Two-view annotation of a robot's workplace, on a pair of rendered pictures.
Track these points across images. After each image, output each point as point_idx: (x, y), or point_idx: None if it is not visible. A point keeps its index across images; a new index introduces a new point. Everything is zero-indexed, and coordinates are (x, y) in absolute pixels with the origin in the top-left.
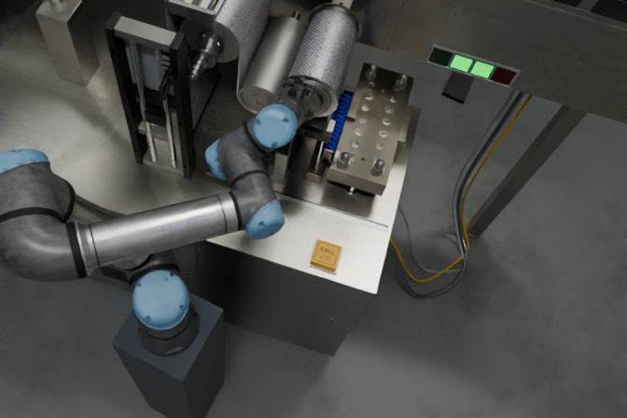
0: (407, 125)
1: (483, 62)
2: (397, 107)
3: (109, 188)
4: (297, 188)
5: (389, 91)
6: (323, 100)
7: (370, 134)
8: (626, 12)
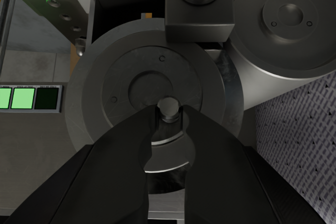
0: (29, 4)
1: (0, 109)
2: (60, 21)
3: None
4: None
5: (85, 33)
6: (103, 114)
7: None
8: None
